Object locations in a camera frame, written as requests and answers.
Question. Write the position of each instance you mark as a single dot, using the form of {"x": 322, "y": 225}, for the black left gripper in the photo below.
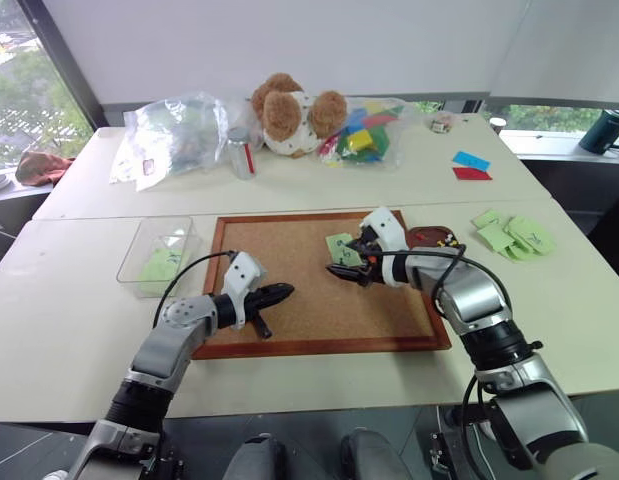
{"x": 255, "y": 301}

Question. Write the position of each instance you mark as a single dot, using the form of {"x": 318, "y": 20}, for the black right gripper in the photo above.
{"x": 371, "y": 272}

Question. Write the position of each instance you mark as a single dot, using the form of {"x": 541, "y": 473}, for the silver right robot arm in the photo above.
{"x": 474, "y": 295}

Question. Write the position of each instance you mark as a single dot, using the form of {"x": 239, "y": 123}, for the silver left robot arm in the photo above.
{"x": 161, "y": 345}

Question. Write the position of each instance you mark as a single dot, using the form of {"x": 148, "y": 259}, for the brown oval tray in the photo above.
{"x": 429, "y": 235}

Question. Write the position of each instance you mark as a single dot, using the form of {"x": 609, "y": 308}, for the clear plastic box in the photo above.
{"x": 156, "y": 250}

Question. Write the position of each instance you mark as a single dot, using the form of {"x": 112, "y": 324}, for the wood-framed cork board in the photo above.
{"x": 299, "y": 310}

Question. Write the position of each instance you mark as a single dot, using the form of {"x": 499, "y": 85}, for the bag of coloured blocks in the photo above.
{"x": 369, "y": 135}

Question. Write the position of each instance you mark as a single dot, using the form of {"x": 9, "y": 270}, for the red paper card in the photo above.
{"x": 471, "y": 174}

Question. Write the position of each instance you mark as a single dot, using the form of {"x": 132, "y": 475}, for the dark rounded shape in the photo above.
{"x": 374, "y": 457}
{"x": 259, "y": 460}

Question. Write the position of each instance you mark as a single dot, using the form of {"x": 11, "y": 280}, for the silver can with red label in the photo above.
{"x": 240, "y": 155}

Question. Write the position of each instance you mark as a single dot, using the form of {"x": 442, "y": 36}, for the brown and white plush toy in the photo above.
{"x": 289, "y": 120}

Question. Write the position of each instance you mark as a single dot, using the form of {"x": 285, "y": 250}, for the blue paper card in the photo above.
{"x": 471, "y": 160}

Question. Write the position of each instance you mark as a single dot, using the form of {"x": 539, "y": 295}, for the small clear pushpin jar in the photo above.
{"x": 440, "y": 123}

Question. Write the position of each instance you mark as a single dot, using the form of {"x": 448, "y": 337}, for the clear plastic bag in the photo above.
{"x": 179, "y": 135}

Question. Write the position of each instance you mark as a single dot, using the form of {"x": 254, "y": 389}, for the white paper cup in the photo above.
{"x": 498, "y": 125}

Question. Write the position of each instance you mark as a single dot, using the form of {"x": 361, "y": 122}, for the pink cloth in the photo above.
{"x": 41, "y": 167}

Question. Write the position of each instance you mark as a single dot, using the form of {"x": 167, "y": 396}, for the dark green mug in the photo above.
{"x": 604, "y": 130}

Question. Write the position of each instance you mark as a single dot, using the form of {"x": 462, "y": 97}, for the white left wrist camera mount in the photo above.
{"x": 241, "y": 275}

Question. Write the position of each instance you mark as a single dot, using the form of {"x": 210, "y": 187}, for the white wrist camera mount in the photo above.
{"x": 386, "y": 225}
{"x": 241, "y": 275}

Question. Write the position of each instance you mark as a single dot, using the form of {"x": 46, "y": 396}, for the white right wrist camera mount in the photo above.
{"x": 386, "y": 225}

